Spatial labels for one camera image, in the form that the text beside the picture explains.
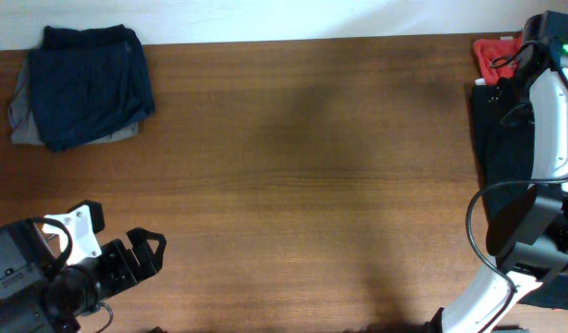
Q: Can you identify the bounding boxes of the navy blue shorts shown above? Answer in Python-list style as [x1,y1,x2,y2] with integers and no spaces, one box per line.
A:
[28,25,155,152]

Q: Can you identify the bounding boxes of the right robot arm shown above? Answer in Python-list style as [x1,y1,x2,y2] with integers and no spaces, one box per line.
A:
[426,37,568,332]

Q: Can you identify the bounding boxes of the folded grey shorts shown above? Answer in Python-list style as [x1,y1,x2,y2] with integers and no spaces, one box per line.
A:
[7,59,139,145]

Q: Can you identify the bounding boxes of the red garment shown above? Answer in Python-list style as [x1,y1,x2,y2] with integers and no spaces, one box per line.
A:
[473,36,522,85]

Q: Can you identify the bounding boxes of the black garment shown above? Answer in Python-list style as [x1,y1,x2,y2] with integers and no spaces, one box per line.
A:
[469,85,568,310]

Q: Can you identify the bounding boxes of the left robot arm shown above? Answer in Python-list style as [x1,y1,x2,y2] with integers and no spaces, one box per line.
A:
[0,217,167,332]

